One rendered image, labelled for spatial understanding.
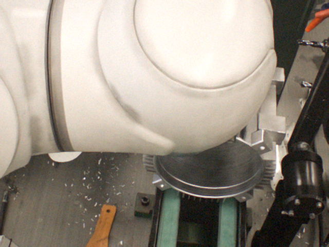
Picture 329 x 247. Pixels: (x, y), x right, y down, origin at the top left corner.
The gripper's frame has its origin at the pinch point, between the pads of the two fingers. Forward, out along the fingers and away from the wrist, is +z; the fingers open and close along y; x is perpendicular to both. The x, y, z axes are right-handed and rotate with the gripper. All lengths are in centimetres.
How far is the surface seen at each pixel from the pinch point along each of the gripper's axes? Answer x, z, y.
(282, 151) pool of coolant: -6.6, 38.6, -23.0
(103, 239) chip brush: 14.6, 25.7, 8.8
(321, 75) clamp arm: -10.9, -0.5, -18.0
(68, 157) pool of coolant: 0.9, 34.2, 18.6
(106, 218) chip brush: 11.1, 27.7, 9.0
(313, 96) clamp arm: -8.8, 2.8, -18.2
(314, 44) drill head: -21.8, 17.3, -21.8
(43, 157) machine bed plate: 1.5, 34.1, 23.3
